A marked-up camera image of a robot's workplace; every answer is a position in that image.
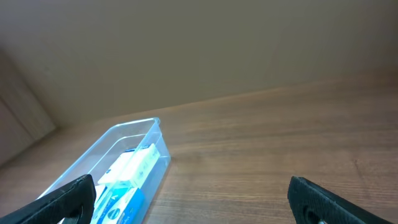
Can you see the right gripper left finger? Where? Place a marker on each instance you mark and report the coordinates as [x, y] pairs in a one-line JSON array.
[[71, 203]]

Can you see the white Panadol box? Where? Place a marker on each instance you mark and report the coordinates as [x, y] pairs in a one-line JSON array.
[[103, 195]]

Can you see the Hansaplast plaster box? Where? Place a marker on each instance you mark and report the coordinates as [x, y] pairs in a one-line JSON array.
[[132, 167]]

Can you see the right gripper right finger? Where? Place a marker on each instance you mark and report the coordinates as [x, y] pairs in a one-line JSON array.
[[312, 204]]

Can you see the clear plastic container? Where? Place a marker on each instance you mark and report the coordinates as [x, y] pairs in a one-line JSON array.
[[115, 141]]

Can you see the blue yellow VapoDrops box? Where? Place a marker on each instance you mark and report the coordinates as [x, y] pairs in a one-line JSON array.
[[121, 207]]

